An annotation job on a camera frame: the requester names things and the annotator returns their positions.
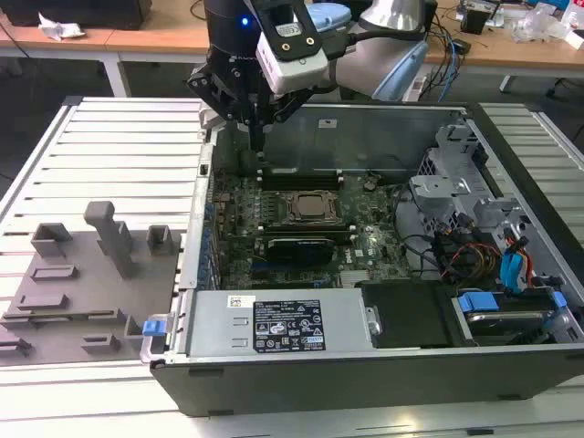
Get grey metal handle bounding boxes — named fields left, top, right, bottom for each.
left=139, top=312, right=180, bottom=366

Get silver metal drive cage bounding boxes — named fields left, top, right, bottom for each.
left=407, top=121, right=547, bottom=261

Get clear plastic bags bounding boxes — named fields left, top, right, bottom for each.
left=509, top=2, right=570, bottom=45

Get hard disk in blue carrier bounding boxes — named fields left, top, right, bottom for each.
left=451, top=290, right=567, bottom=349

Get red yellow wire bundle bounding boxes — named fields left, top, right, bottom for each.
left=444, top=241, right=506, bottom=280

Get black RAM slot bank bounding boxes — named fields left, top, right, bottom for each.
left=256, top=221, right=360, bottom=242
left=256, top=164, right=347, bottom=193

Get CPU socket with metal frame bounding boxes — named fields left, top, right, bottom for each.
left=283, top=189, right=344, bottom=225

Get orange red wire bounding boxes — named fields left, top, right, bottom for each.
left=522, top=236, right=536, bottom=288

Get white red carton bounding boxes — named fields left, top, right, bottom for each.
left=559, top=0, right=584, bottom=50

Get small black box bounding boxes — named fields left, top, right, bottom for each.
left=459, top=6, right=493, bottom=35

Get black graphics card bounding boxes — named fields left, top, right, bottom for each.
left=266, top=235, right=335, bottom=266

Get blue hanging cable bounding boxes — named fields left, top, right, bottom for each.
left=443, top=35, right=461, bottom=102

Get green motherboard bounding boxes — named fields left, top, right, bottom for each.
left=210, top=169, right=412, bottom=291

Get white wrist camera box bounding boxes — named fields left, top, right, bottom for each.
left=255, top=27, right=329, bottom=96

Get black plastic shroud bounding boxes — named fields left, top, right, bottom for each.
left=354, top=280, right=454, bottom=350

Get green RAM stick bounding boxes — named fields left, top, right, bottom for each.
left=263, top=167, right=342, bottom=178

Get crumpled white paper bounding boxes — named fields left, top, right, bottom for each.
left=37, top=12, right=87, bottom=41

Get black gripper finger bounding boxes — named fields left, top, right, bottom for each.
left=258, top=88, right=317, bottom=161
left=184, top=67, right=260, bottom=161

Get grey power supply unit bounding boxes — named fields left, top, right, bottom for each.
left=184, top=289, right=381, bottom=362

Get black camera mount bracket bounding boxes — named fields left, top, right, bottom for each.
left=248, top=0, right=323, bottom=63

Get tall black box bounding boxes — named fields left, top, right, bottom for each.
left=423, top=0, right=440, bottom=34

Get black open PC case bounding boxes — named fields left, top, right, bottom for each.
left=149, top=98, right=584, bottom=419

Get wooden desk white legs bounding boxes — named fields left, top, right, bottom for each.
left=0, top=0, right=584, bottom=99

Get black camera cable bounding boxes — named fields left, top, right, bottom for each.
left=318, top=25, right=433, bottom=60

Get wide black box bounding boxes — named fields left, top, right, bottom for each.
left=5, top=0, right=152, bottom=32

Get grey case corner latch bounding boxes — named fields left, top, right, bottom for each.
left=199, top=103, right=224, bottom=131

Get grey parts rack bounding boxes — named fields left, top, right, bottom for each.
left=0, top=200, right=187, bottom=367

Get blue flat wire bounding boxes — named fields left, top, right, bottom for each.
left=499, top=253, right=531, bottom=296

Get silver chipset heatsink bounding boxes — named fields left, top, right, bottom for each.
left=339, top=272, right=371, bottom=289

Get white power strip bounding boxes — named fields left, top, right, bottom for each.
left=401, top=74, right=429, bottom=102

